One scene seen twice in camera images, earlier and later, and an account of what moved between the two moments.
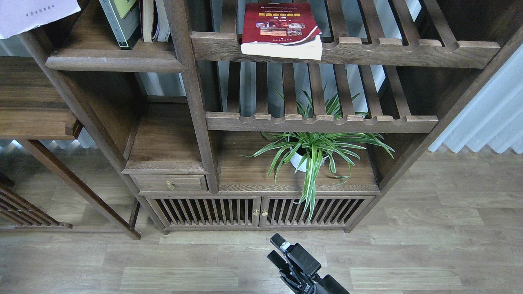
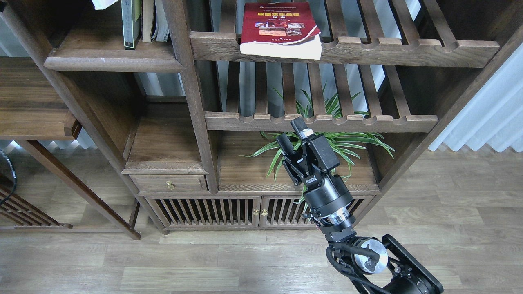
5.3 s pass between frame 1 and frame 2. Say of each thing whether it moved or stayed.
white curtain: stayed
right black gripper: moved
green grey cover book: moved
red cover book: stayed
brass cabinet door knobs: stayed
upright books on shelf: stayed
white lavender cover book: moved
